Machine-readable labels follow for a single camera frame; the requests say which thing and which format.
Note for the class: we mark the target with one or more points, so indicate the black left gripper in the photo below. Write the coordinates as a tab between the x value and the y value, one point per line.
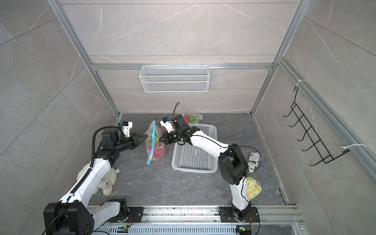
133	138

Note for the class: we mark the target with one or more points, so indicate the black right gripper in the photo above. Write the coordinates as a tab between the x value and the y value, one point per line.
168	140

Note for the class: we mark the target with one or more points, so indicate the pink dragon fruit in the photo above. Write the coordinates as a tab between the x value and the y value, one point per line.
159	147

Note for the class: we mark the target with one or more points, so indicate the zip-top bag with blue seal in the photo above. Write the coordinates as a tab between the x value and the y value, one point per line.
149	157

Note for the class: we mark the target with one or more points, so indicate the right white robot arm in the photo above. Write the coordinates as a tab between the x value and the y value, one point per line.
232	163

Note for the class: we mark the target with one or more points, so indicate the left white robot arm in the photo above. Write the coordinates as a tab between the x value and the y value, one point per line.
70	215

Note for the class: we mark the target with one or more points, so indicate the far zip-top bag with dragon fruit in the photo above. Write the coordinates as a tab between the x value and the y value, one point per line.
192	118

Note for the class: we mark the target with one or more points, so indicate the yellow-green packaged snack bag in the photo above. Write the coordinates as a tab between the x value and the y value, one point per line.
253	188

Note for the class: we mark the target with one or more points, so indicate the white perforated plastic basket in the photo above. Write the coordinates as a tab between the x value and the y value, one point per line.
193	159

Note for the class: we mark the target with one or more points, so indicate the white plush teddy bear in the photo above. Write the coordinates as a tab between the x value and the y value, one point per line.
107	182

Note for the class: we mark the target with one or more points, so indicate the stars and stripes patterned can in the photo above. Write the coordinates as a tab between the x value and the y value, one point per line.
253	161

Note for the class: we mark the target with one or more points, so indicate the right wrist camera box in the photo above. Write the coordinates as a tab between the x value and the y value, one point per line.
167	125

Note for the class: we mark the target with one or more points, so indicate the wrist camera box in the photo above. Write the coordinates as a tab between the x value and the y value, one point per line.
167	125
126	126

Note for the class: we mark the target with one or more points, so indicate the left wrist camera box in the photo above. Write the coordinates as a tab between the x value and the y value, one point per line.
126	126

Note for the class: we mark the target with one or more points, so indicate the white wire mesh wall basket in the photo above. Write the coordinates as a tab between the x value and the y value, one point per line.
175	78

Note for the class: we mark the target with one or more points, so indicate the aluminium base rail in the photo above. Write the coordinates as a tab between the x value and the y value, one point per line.
205	220

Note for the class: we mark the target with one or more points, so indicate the black wire wall hook rack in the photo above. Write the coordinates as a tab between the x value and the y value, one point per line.
310	133

